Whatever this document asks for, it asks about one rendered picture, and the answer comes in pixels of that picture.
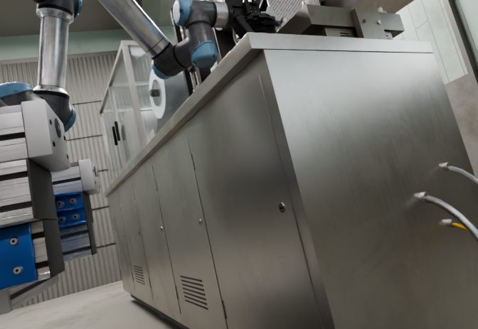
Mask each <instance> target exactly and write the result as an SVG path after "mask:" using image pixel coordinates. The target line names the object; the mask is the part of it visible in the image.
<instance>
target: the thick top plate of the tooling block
mask: <svg viewBox="0 0 478 329"><path fill-rule="evenodd" d="M352 10H353V9H344V8H337V7H330V6H318V5H311V4H305V5H304V6H303V7H302V8H301V9H300V10H299V11H298V12H297V13H296V14H295V15H294V16H293V17H292V18H291V19H290V20H289V21H288V22H287V23H286V24H285V25H284V26H283V27H281V29H280V30H279V31H278V32H276V33H280V34H294V35H308V36H314V35H316V34H317V33H318V32H320V30H321V29H323V28H324V27H327V28H347V29H355V26H354V22H353V19H352V16H351V12H350V11H352ZM379 15H380V17H381V22H382V24H383V28H384V31H388V32H391V35H392V37H393V38H395V37H396V36H398V35H399V34H401V33H402V32H404V31H405V29H404V26H403V22H402V20H401V17H400V14H390V13H383V12H379Z"/></svg>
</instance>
